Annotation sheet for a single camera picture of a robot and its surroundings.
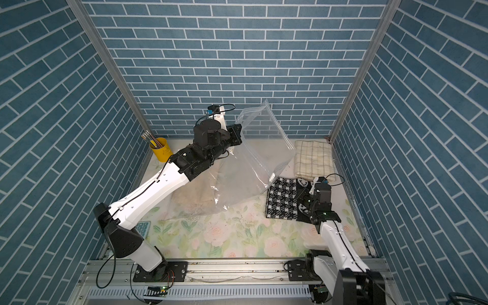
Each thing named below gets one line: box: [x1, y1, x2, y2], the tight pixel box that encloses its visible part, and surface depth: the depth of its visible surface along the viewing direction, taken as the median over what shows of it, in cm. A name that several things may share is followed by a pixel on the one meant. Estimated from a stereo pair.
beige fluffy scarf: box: [169, 167, 228, 218], surface depth 91 cm
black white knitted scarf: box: [265, 176, 316, 224], surface depth 88 cm
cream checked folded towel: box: [294, 139, 337, 183], surface depth 107 cm
